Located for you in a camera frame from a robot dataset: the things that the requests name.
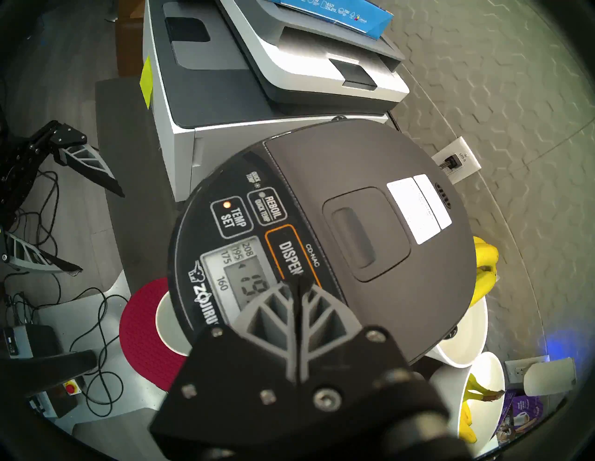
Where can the red emergency stop button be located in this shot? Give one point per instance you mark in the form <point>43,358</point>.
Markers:
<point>69,387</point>

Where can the black mug white inside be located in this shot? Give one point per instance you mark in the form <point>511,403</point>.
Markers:
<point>169,325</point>

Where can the black electric water dispenser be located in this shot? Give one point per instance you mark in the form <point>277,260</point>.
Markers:
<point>372,162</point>

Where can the red teardrop silicone mat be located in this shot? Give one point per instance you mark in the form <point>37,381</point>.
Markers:
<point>139,344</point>

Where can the blue printer paper ream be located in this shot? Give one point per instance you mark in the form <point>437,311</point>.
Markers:
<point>353,18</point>

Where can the white plug-in night light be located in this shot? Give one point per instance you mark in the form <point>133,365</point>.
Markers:
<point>551,376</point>

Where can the white grey office printer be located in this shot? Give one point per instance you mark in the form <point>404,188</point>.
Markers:
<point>209,93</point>

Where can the yellow sticky note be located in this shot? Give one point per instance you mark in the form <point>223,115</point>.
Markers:
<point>147,83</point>

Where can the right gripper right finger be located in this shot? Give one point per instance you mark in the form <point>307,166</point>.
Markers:
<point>353,362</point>

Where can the yellow bananas in bowl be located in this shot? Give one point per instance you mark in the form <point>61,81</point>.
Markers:
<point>479,390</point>

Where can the yellow banana bunch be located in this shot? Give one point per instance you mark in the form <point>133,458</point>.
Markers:
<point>483,260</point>

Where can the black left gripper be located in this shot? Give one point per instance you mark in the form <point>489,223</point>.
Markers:
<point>23,162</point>

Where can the purple cocoa box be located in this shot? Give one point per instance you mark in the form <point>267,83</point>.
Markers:
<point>520,413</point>

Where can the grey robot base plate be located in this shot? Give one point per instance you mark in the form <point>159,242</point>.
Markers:
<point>135,409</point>

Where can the white pedestal bowl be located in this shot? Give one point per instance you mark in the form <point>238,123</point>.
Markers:
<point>469,334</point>

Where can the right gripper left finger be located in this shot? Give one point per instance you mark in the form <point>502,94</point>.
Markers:
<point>241,372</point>

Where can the black electronics box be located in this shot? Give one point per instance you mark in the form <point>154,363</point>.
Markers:
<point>28,341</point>

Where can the white wide bowl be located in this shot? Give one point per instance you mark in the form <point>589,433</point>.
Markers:
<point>488,418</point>

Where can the brown cardboard boxes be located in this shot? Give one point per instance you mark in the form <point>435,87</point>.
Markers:
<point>130,37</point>

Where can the white wall outlet plate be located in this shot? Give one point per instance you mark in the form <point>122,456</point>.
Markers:
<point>513,369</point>
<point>467,160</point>

